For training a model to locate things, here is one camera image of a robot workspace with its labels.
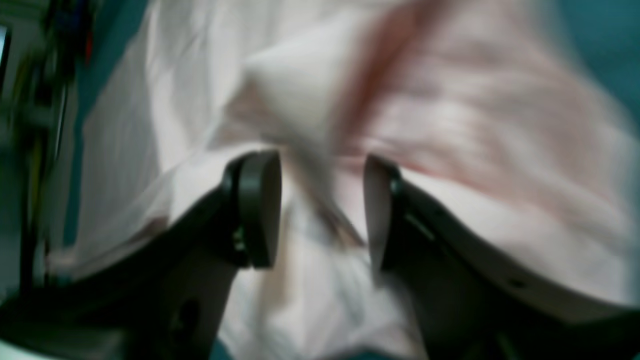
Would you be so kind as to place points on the pink T-shirt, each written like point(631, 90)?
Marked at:
point(400, 125)

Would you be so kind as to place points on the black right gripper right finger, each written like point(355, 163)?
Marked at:
point(471, 300)

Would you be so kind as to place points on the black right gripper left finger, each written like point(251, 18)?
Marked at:
point(166, 300)

